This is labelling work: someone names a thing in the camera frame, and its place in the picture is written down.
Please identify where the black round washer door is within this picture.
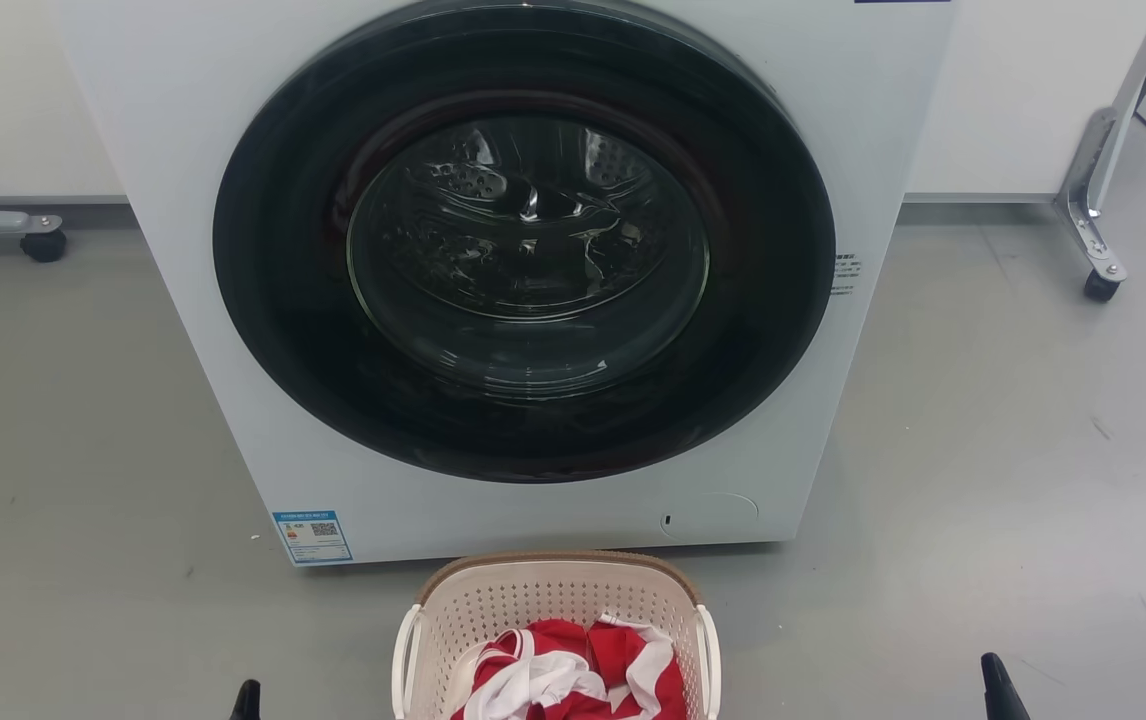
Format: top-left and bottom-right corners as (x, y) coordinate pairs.
(212, 0), (837, 484)

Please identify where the red and white clothing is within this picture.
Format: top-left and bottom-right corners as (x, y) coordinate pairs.
(450, 613), (689, 720)

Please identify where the blue energy label sticker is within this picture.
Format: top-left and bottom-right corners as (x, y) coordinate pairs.
(272, 511), (355, 567)

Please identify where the white front-load washing machine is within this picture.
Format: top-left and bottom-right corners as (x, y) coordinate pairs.
(53, 0), (956, 568)

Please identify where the round white filter cover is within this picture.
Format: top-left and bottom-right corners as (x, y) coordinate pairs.
(659, 492), (760, 541)

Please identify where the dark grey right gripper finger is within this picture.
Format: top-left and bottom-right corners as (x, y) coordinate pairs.
(980, 653), (1032, 720)

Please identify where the beige perforated laundry basket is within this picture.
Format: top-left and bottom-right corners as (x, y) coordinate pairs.
(392, 551), (723, 720)

